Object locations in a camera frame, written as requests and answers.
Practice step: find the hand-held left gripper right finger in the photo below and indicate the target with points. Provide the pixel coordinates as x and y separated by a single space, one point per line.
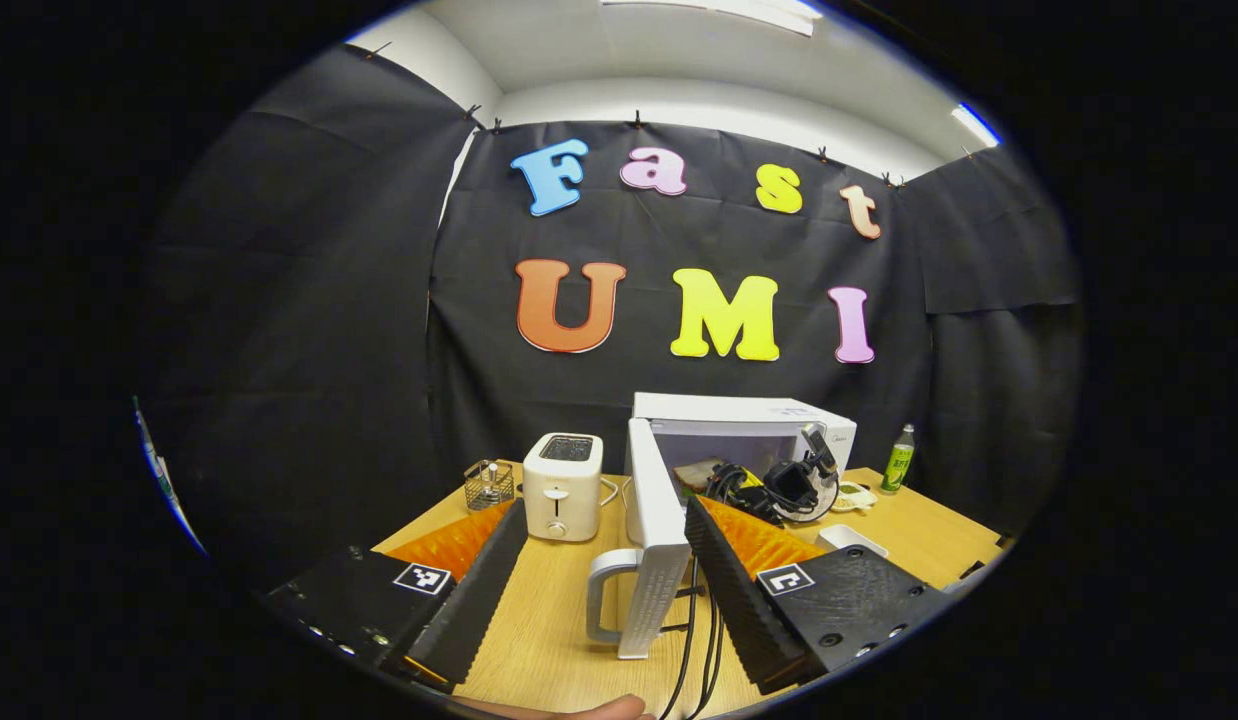
739 600

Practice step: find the white microwave oven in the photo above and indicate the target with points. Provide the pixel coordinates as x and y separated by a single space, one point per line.
654 520

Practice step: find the small ceiling light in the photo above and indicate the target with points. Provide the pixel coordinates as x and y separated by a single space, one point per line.
976 125

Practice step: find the green drink bottle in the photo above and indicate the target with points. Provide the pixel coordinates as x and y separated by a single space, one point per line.
898 465

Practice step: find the white rectangular tray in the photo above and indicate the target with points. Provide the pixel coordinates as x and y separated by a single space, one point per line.
851 540

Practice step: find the sandwich with lettuce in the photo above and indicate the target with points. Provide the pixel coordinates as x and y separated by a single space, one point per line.
697 475

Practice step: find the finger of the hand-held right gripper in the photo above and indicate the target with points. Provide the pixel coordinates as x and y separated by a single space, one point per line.
744 492

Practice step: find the black backdrop cloth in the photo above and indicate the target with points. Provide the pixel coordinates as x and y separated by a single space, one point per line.
309 300

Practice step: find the white toaster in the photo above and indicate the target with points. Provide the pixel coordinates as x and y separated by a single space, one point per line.
561 495

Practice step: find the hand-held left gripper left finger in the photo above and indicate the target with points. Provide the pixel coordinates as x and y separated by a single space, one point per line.
479 600

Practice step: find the white dish of beans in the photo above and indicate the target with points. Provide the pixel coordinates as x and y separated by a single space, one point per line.
854 497

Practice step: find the large ceiling light panel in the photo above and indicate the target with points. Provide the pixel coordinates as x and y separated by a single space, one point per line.
719 12

